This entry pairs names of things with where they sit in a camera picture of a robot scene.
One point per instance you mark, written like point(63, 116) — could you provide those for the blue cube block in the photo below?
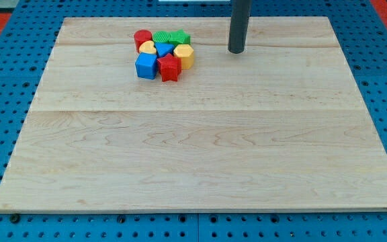
point(146, 65)

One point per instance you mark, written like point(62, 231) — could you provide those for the yellow heart block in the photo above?
point(147, 47)

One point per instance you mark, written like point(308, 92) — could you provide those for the green star block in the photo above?
point(179, 37)

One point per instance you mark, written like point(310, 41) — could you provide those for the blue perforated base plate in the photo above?
point(25, 46)

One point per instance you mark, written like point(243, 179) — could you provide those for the red star block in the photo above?
point(169, 67)

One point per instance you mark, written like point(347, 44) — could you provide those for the light wooden board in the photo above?
point(281, 127)

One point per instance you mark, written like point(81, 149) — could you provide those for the green cylinder block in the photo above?
point(161, 37)

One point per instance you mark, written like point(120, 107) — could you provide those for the blue triangle block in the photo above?
point(163, 49)

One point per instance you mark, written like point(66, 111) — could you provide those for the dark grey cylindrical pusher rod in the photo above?
point(239, 23)

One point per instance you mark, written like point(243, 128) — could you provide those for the red cylinder block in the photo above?
point(140, 37)

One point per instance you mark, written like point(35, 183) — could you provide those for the yellow hexagon block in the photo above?
point(186, 53)

